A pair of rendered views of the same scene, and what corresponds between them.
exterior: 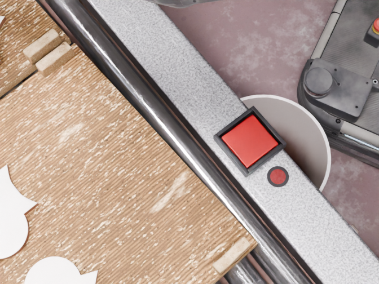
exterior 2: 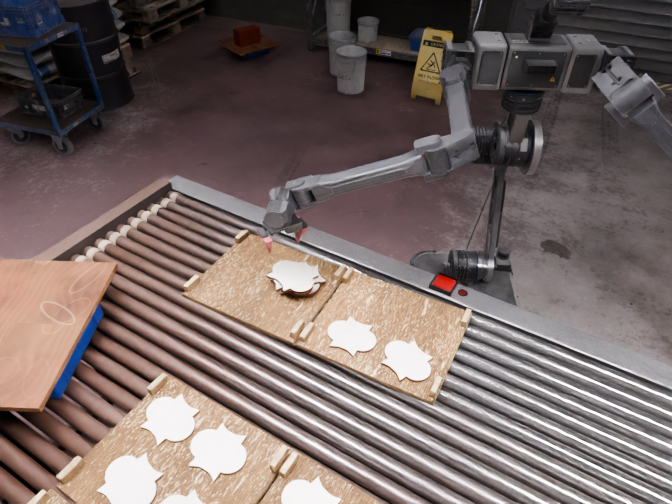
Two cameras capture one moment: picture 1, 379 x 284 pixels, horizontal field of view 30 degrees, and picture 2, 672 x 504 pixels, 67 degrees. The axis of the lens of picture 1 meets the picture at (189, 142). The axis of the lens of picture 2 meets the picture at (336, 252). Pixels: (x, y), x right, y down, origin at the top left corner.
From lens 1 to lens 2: 0.97 m
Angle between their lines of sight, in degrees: 33
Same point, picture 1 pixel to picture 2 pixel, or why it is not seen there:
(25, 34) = (328, 272)
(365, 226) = not seen: hidden behind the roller
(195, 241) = (447, 320)
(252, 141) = (445, 282)
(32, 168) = (361, 316)
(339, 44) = not seen: hidden behind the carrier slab
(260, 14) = not seen: hidden behind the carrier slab
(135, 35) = (373, 263)
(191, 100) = (410, 278)
